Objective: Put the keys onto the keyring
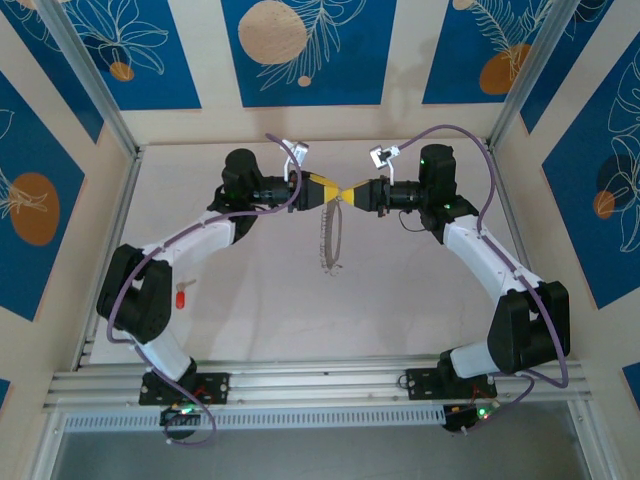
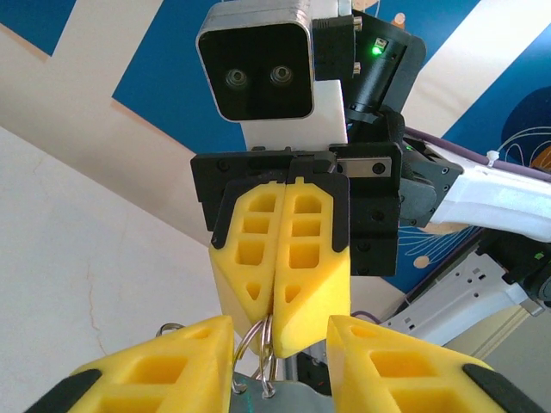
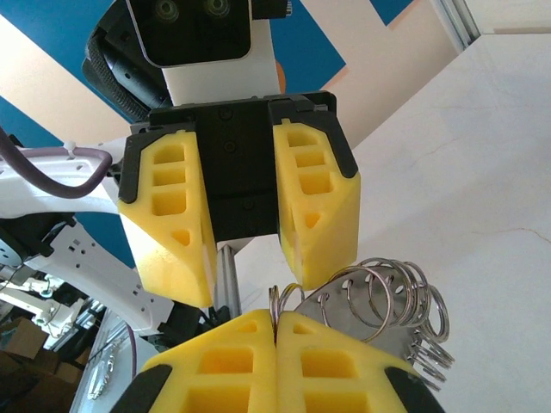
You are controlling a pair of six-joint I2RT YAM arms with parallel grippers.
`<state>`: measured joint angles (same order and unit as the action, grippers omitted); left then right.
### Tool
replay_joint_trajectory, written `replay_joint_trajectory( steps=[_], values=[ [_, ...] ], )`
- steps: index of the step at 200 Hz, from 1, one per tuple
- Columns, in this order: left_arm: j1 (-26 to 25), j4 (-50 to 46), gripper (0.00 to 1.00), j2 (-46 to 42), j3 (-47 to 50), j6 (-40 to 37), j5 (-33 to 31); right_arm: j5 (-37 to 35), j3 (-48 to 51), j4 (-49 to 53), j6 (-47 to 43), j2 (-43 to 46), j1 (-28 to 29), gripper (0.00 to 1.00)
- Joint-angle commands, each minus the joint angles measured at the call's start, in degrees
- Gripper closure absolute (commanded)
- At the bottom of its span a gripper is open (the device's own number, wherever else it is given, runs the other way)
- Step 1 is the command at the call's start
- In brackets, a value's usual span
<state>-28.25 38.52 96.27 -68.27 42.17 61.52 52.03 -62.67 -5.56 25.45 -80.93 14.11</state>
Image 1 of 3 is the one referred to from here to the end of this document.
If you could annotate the metal keyring band with rings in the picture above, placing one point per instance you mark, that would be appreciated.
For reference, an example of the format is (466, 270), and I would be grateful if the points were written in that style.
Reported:
(325, 260)

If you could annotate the key with red cap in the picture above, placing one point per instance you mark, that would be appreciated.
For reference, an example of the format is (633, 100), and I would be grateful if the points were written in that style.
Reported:
(180, 300)

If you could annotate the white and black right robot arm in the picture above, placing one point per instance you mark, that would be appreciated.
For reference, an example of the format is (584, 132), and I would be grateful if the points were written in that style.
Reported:
(480, 250)

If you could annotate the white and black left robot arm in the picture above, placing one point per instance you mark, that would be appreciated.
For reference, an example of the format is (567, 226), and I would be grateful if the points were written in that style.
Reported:
(200, 240)

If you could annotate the blue panel with beige circle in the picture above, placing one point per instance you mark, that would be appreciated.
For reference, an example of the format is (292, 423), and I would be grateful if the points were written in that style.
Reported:
(350, 60)

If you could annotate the small controller circuit board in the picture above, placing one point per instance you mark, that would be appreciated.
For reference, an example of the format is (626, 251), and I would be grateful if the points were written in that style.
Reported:
(182, 415)
(465, 417)

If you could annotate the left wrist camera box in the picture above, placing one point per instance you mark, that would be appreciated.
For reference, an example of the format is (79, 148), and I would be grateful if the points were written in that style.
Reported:
(298, 152)

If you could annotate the blue floral wall panel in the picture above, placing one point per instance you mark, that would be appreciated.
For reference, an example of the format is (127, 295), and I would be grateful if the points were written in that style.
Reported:
(575, 225)
(450, 60)
(62, 80)
(555, 75)
(30, 275)
(165, 75)

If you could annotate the aluminium frame post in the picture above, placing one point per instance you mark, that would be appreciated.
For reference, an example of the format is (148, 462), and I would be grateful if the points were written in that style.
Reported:
(533, 70)
(89, 67)

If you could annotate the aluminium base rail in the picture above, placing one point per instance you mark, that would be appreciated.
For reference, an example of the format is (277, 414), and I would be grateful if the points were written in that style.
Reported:
(320, 387)

